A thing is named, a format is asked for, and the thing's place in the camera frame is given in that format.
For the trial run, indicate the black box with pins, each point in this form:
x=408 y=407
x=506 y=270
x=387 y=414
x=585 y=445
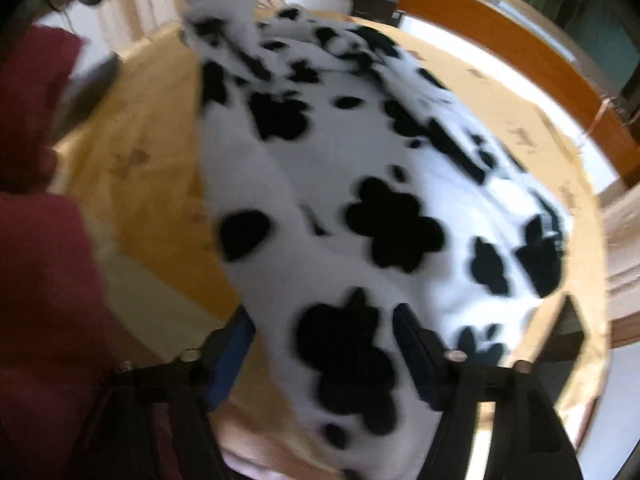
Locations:
x=375 y=7

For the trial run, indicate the yellow paw print blanket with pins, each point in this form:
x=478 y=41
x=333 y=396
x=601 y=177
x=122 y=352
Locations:
x=150 y=160

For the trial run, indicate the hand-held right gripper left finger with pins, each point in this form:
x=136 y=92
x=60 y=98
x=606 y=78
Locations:
x=230 y=355

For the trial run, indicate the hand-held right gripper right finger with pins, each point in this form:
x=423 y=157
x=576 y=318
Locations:
x=417 y=355

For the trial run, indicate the glass window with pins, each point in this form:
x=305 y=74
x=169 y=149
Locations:
x=575 y=10

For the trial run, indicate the cow print fleece garment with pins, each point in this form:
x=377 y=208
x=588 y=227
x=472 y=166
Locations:
x=325 y=170

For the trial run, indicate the cream curtain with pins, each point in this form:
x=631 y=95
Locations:
x=150 y=15
x=622 y=260

